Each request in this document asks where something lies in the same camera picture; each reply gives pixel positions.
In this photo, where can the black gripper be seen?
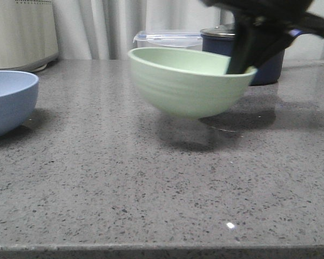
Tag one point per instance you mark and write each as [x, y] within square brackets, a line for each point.
[249, 49]

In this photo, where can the light green bowl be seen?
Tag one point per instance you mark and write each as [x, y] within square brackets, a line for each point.
[187, 83]

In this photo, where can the light blue bowl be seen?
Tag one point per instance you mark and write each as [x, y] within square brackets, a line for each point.
[18, 98]

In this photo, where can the glass lid with blue knob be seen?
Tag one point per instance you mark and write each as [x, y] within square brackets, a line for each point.
[223, 31]

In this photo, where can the dark blue saucepan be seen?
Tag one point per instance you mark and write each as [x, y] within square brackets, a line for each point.
[268, 73]

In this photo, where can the clear plastic food container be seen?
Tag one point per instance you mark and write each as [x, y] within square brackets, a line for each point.
[169, 38]

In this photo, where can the grey white curtain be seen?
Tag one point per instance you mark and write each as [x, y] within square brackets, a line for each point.
[105, 29]

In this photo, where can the cream white kitchen appliance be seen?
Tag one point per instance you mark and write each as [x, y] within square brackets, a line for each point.
[28, 37]

